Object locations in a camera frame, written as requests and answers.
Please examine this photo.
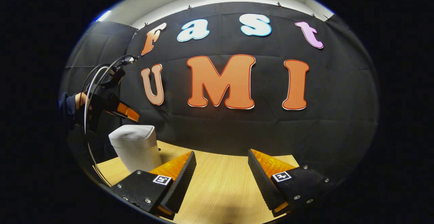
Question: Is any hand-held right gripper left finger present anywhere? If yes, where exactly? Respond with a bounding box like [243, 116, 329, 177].
[108, 150, 197, 221]

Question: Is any black backdrop cloth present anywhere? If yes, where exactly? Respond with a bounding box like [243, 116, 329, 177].
[59, 2, 379, 184]

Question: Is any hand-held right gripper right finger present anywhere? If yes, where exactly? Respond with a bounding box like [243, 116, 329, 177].
[248, 149, 336, 218]

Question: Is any wooden desktop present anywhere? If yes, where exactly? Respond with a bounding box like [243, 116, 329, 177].
[93, 140, 300, 224]

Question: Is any white desktop garbage bin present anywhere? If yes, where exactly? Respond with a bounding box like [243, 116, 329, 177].
[108, 125, 162, 173]

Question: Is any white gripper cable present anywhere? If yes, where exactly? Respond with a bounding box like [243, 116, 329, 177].
[83, 66, 112, 187]

